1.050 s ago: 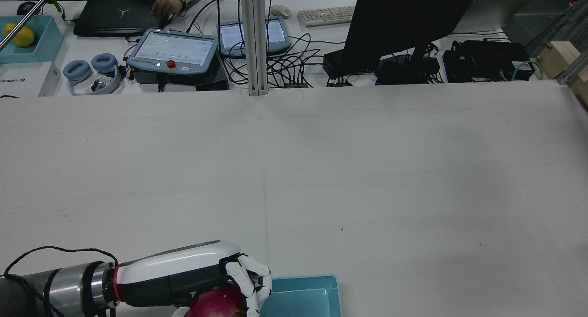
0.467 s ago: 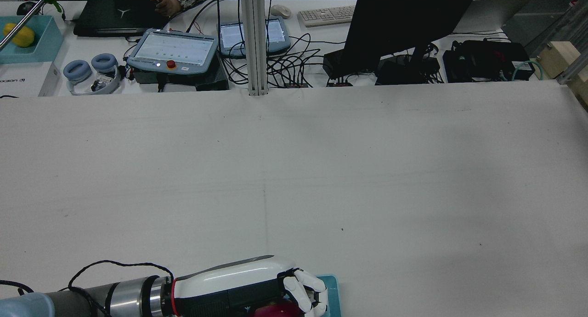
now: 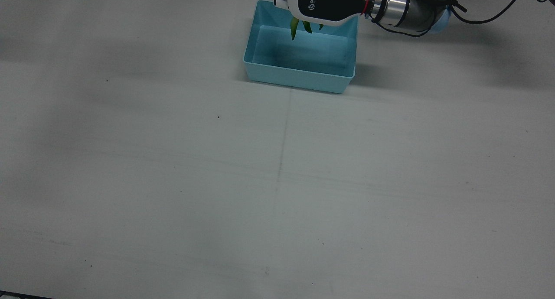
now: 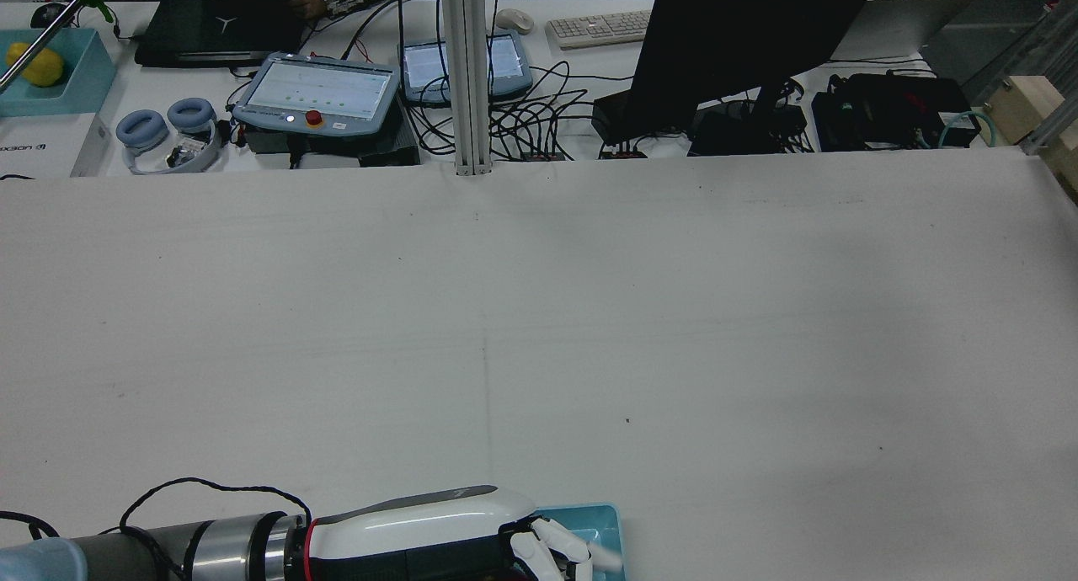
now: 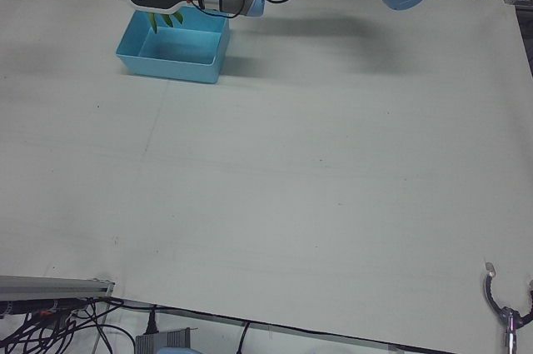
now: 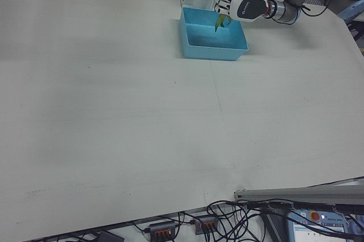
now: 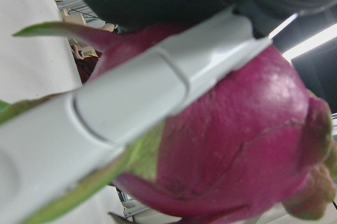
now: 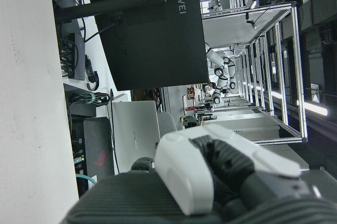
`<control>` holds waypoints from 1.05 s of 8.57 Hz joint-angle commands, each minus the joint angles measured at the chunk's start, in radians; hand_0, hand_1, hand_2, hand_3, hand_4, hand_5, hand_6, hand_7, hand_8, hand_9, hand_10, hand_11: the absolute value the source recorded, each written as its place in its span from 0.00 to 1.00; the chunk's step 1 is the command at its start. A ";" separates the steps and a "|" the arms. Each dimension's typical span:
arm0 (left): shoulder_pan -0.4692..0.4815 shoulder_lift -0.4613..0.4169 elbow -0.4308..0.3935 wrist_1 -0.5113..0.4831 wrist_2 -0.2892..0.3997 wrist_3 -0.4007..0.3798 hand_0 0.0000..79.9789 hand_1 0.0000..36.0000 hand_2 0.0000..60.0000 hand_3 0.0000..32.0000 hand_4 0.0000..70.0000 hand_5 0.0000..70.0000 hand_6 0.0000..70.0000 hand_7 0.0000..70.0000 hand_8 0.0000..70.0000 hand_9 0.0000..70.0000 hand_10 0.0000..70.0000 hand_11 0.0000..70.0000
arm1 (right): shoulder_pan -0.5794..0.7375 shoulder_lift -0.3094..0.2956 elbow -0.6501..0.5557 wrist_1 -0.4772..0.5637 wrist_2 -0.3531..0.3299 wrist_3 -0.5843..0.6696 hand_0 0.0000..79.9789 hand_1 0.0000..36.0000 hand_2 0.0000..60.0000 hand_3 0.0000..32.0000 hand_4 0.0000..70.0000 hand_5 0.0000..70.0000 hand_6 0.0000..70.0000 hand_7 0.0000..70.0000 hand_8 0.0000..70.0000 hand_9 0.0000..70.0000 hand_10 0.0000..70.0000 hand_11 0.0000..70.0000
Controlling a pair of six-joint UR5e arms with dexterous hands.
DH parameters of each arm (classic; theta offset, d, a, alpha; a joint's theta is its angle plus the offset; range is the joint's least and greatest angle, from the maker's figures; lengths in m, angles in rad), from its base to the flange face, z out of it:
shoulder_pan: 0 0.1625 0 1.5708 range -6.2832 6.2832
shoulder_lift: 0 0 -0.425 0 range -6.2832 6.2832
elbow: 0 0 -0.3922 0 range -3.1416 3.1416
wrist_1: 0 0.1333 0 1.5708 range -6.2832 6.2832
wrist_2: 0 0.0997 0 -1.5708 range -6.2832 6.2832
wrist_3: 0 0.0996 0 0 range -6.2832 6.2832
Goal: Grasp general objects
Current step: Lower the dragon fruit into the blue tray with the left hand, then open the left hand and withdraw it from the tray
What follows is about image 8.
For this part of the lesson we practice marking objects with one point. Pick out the silver Huawei laptop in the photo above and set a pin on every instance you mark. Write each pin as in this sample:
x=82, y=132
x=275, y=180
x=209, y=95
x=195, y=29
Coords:
x=137, y=134

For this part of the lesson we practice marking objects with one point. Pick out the white grey right robot hand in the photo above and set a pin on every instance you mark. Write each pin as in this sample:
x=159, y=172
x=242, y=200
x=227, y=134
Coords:
x=184, y=171

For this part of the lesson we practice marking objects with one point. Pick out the black desktop computer tower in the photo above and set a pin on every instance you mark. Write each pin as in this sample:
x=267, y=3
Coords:
x=97, y=150

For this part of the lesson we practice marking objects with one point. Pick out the grey connector box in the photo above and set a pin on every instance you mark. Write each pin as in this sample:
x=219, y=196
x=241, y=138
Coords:
x=79, y=55

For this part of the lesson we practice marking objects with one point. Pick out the aluminium frame cell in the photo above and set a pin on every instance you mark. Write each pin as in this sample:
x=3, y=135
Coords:
x=297, y=76

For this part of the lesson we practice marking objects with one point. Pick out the black Huawei monitor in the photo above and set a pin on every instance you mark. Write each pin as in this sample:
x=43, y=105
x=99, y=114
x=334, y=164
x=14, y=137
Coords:
x=158, y=37

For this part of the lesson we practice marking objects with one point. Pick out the small black mounted camera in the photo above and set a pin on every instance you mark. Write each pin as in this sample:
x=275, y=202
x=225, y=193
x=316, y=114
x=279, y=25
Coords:
x=250, y=21

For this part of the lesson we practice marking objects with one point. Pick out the grey office chair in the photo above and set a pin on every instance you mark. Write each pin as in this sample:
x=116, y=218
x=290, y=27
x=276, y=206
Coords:
x=167, y=124

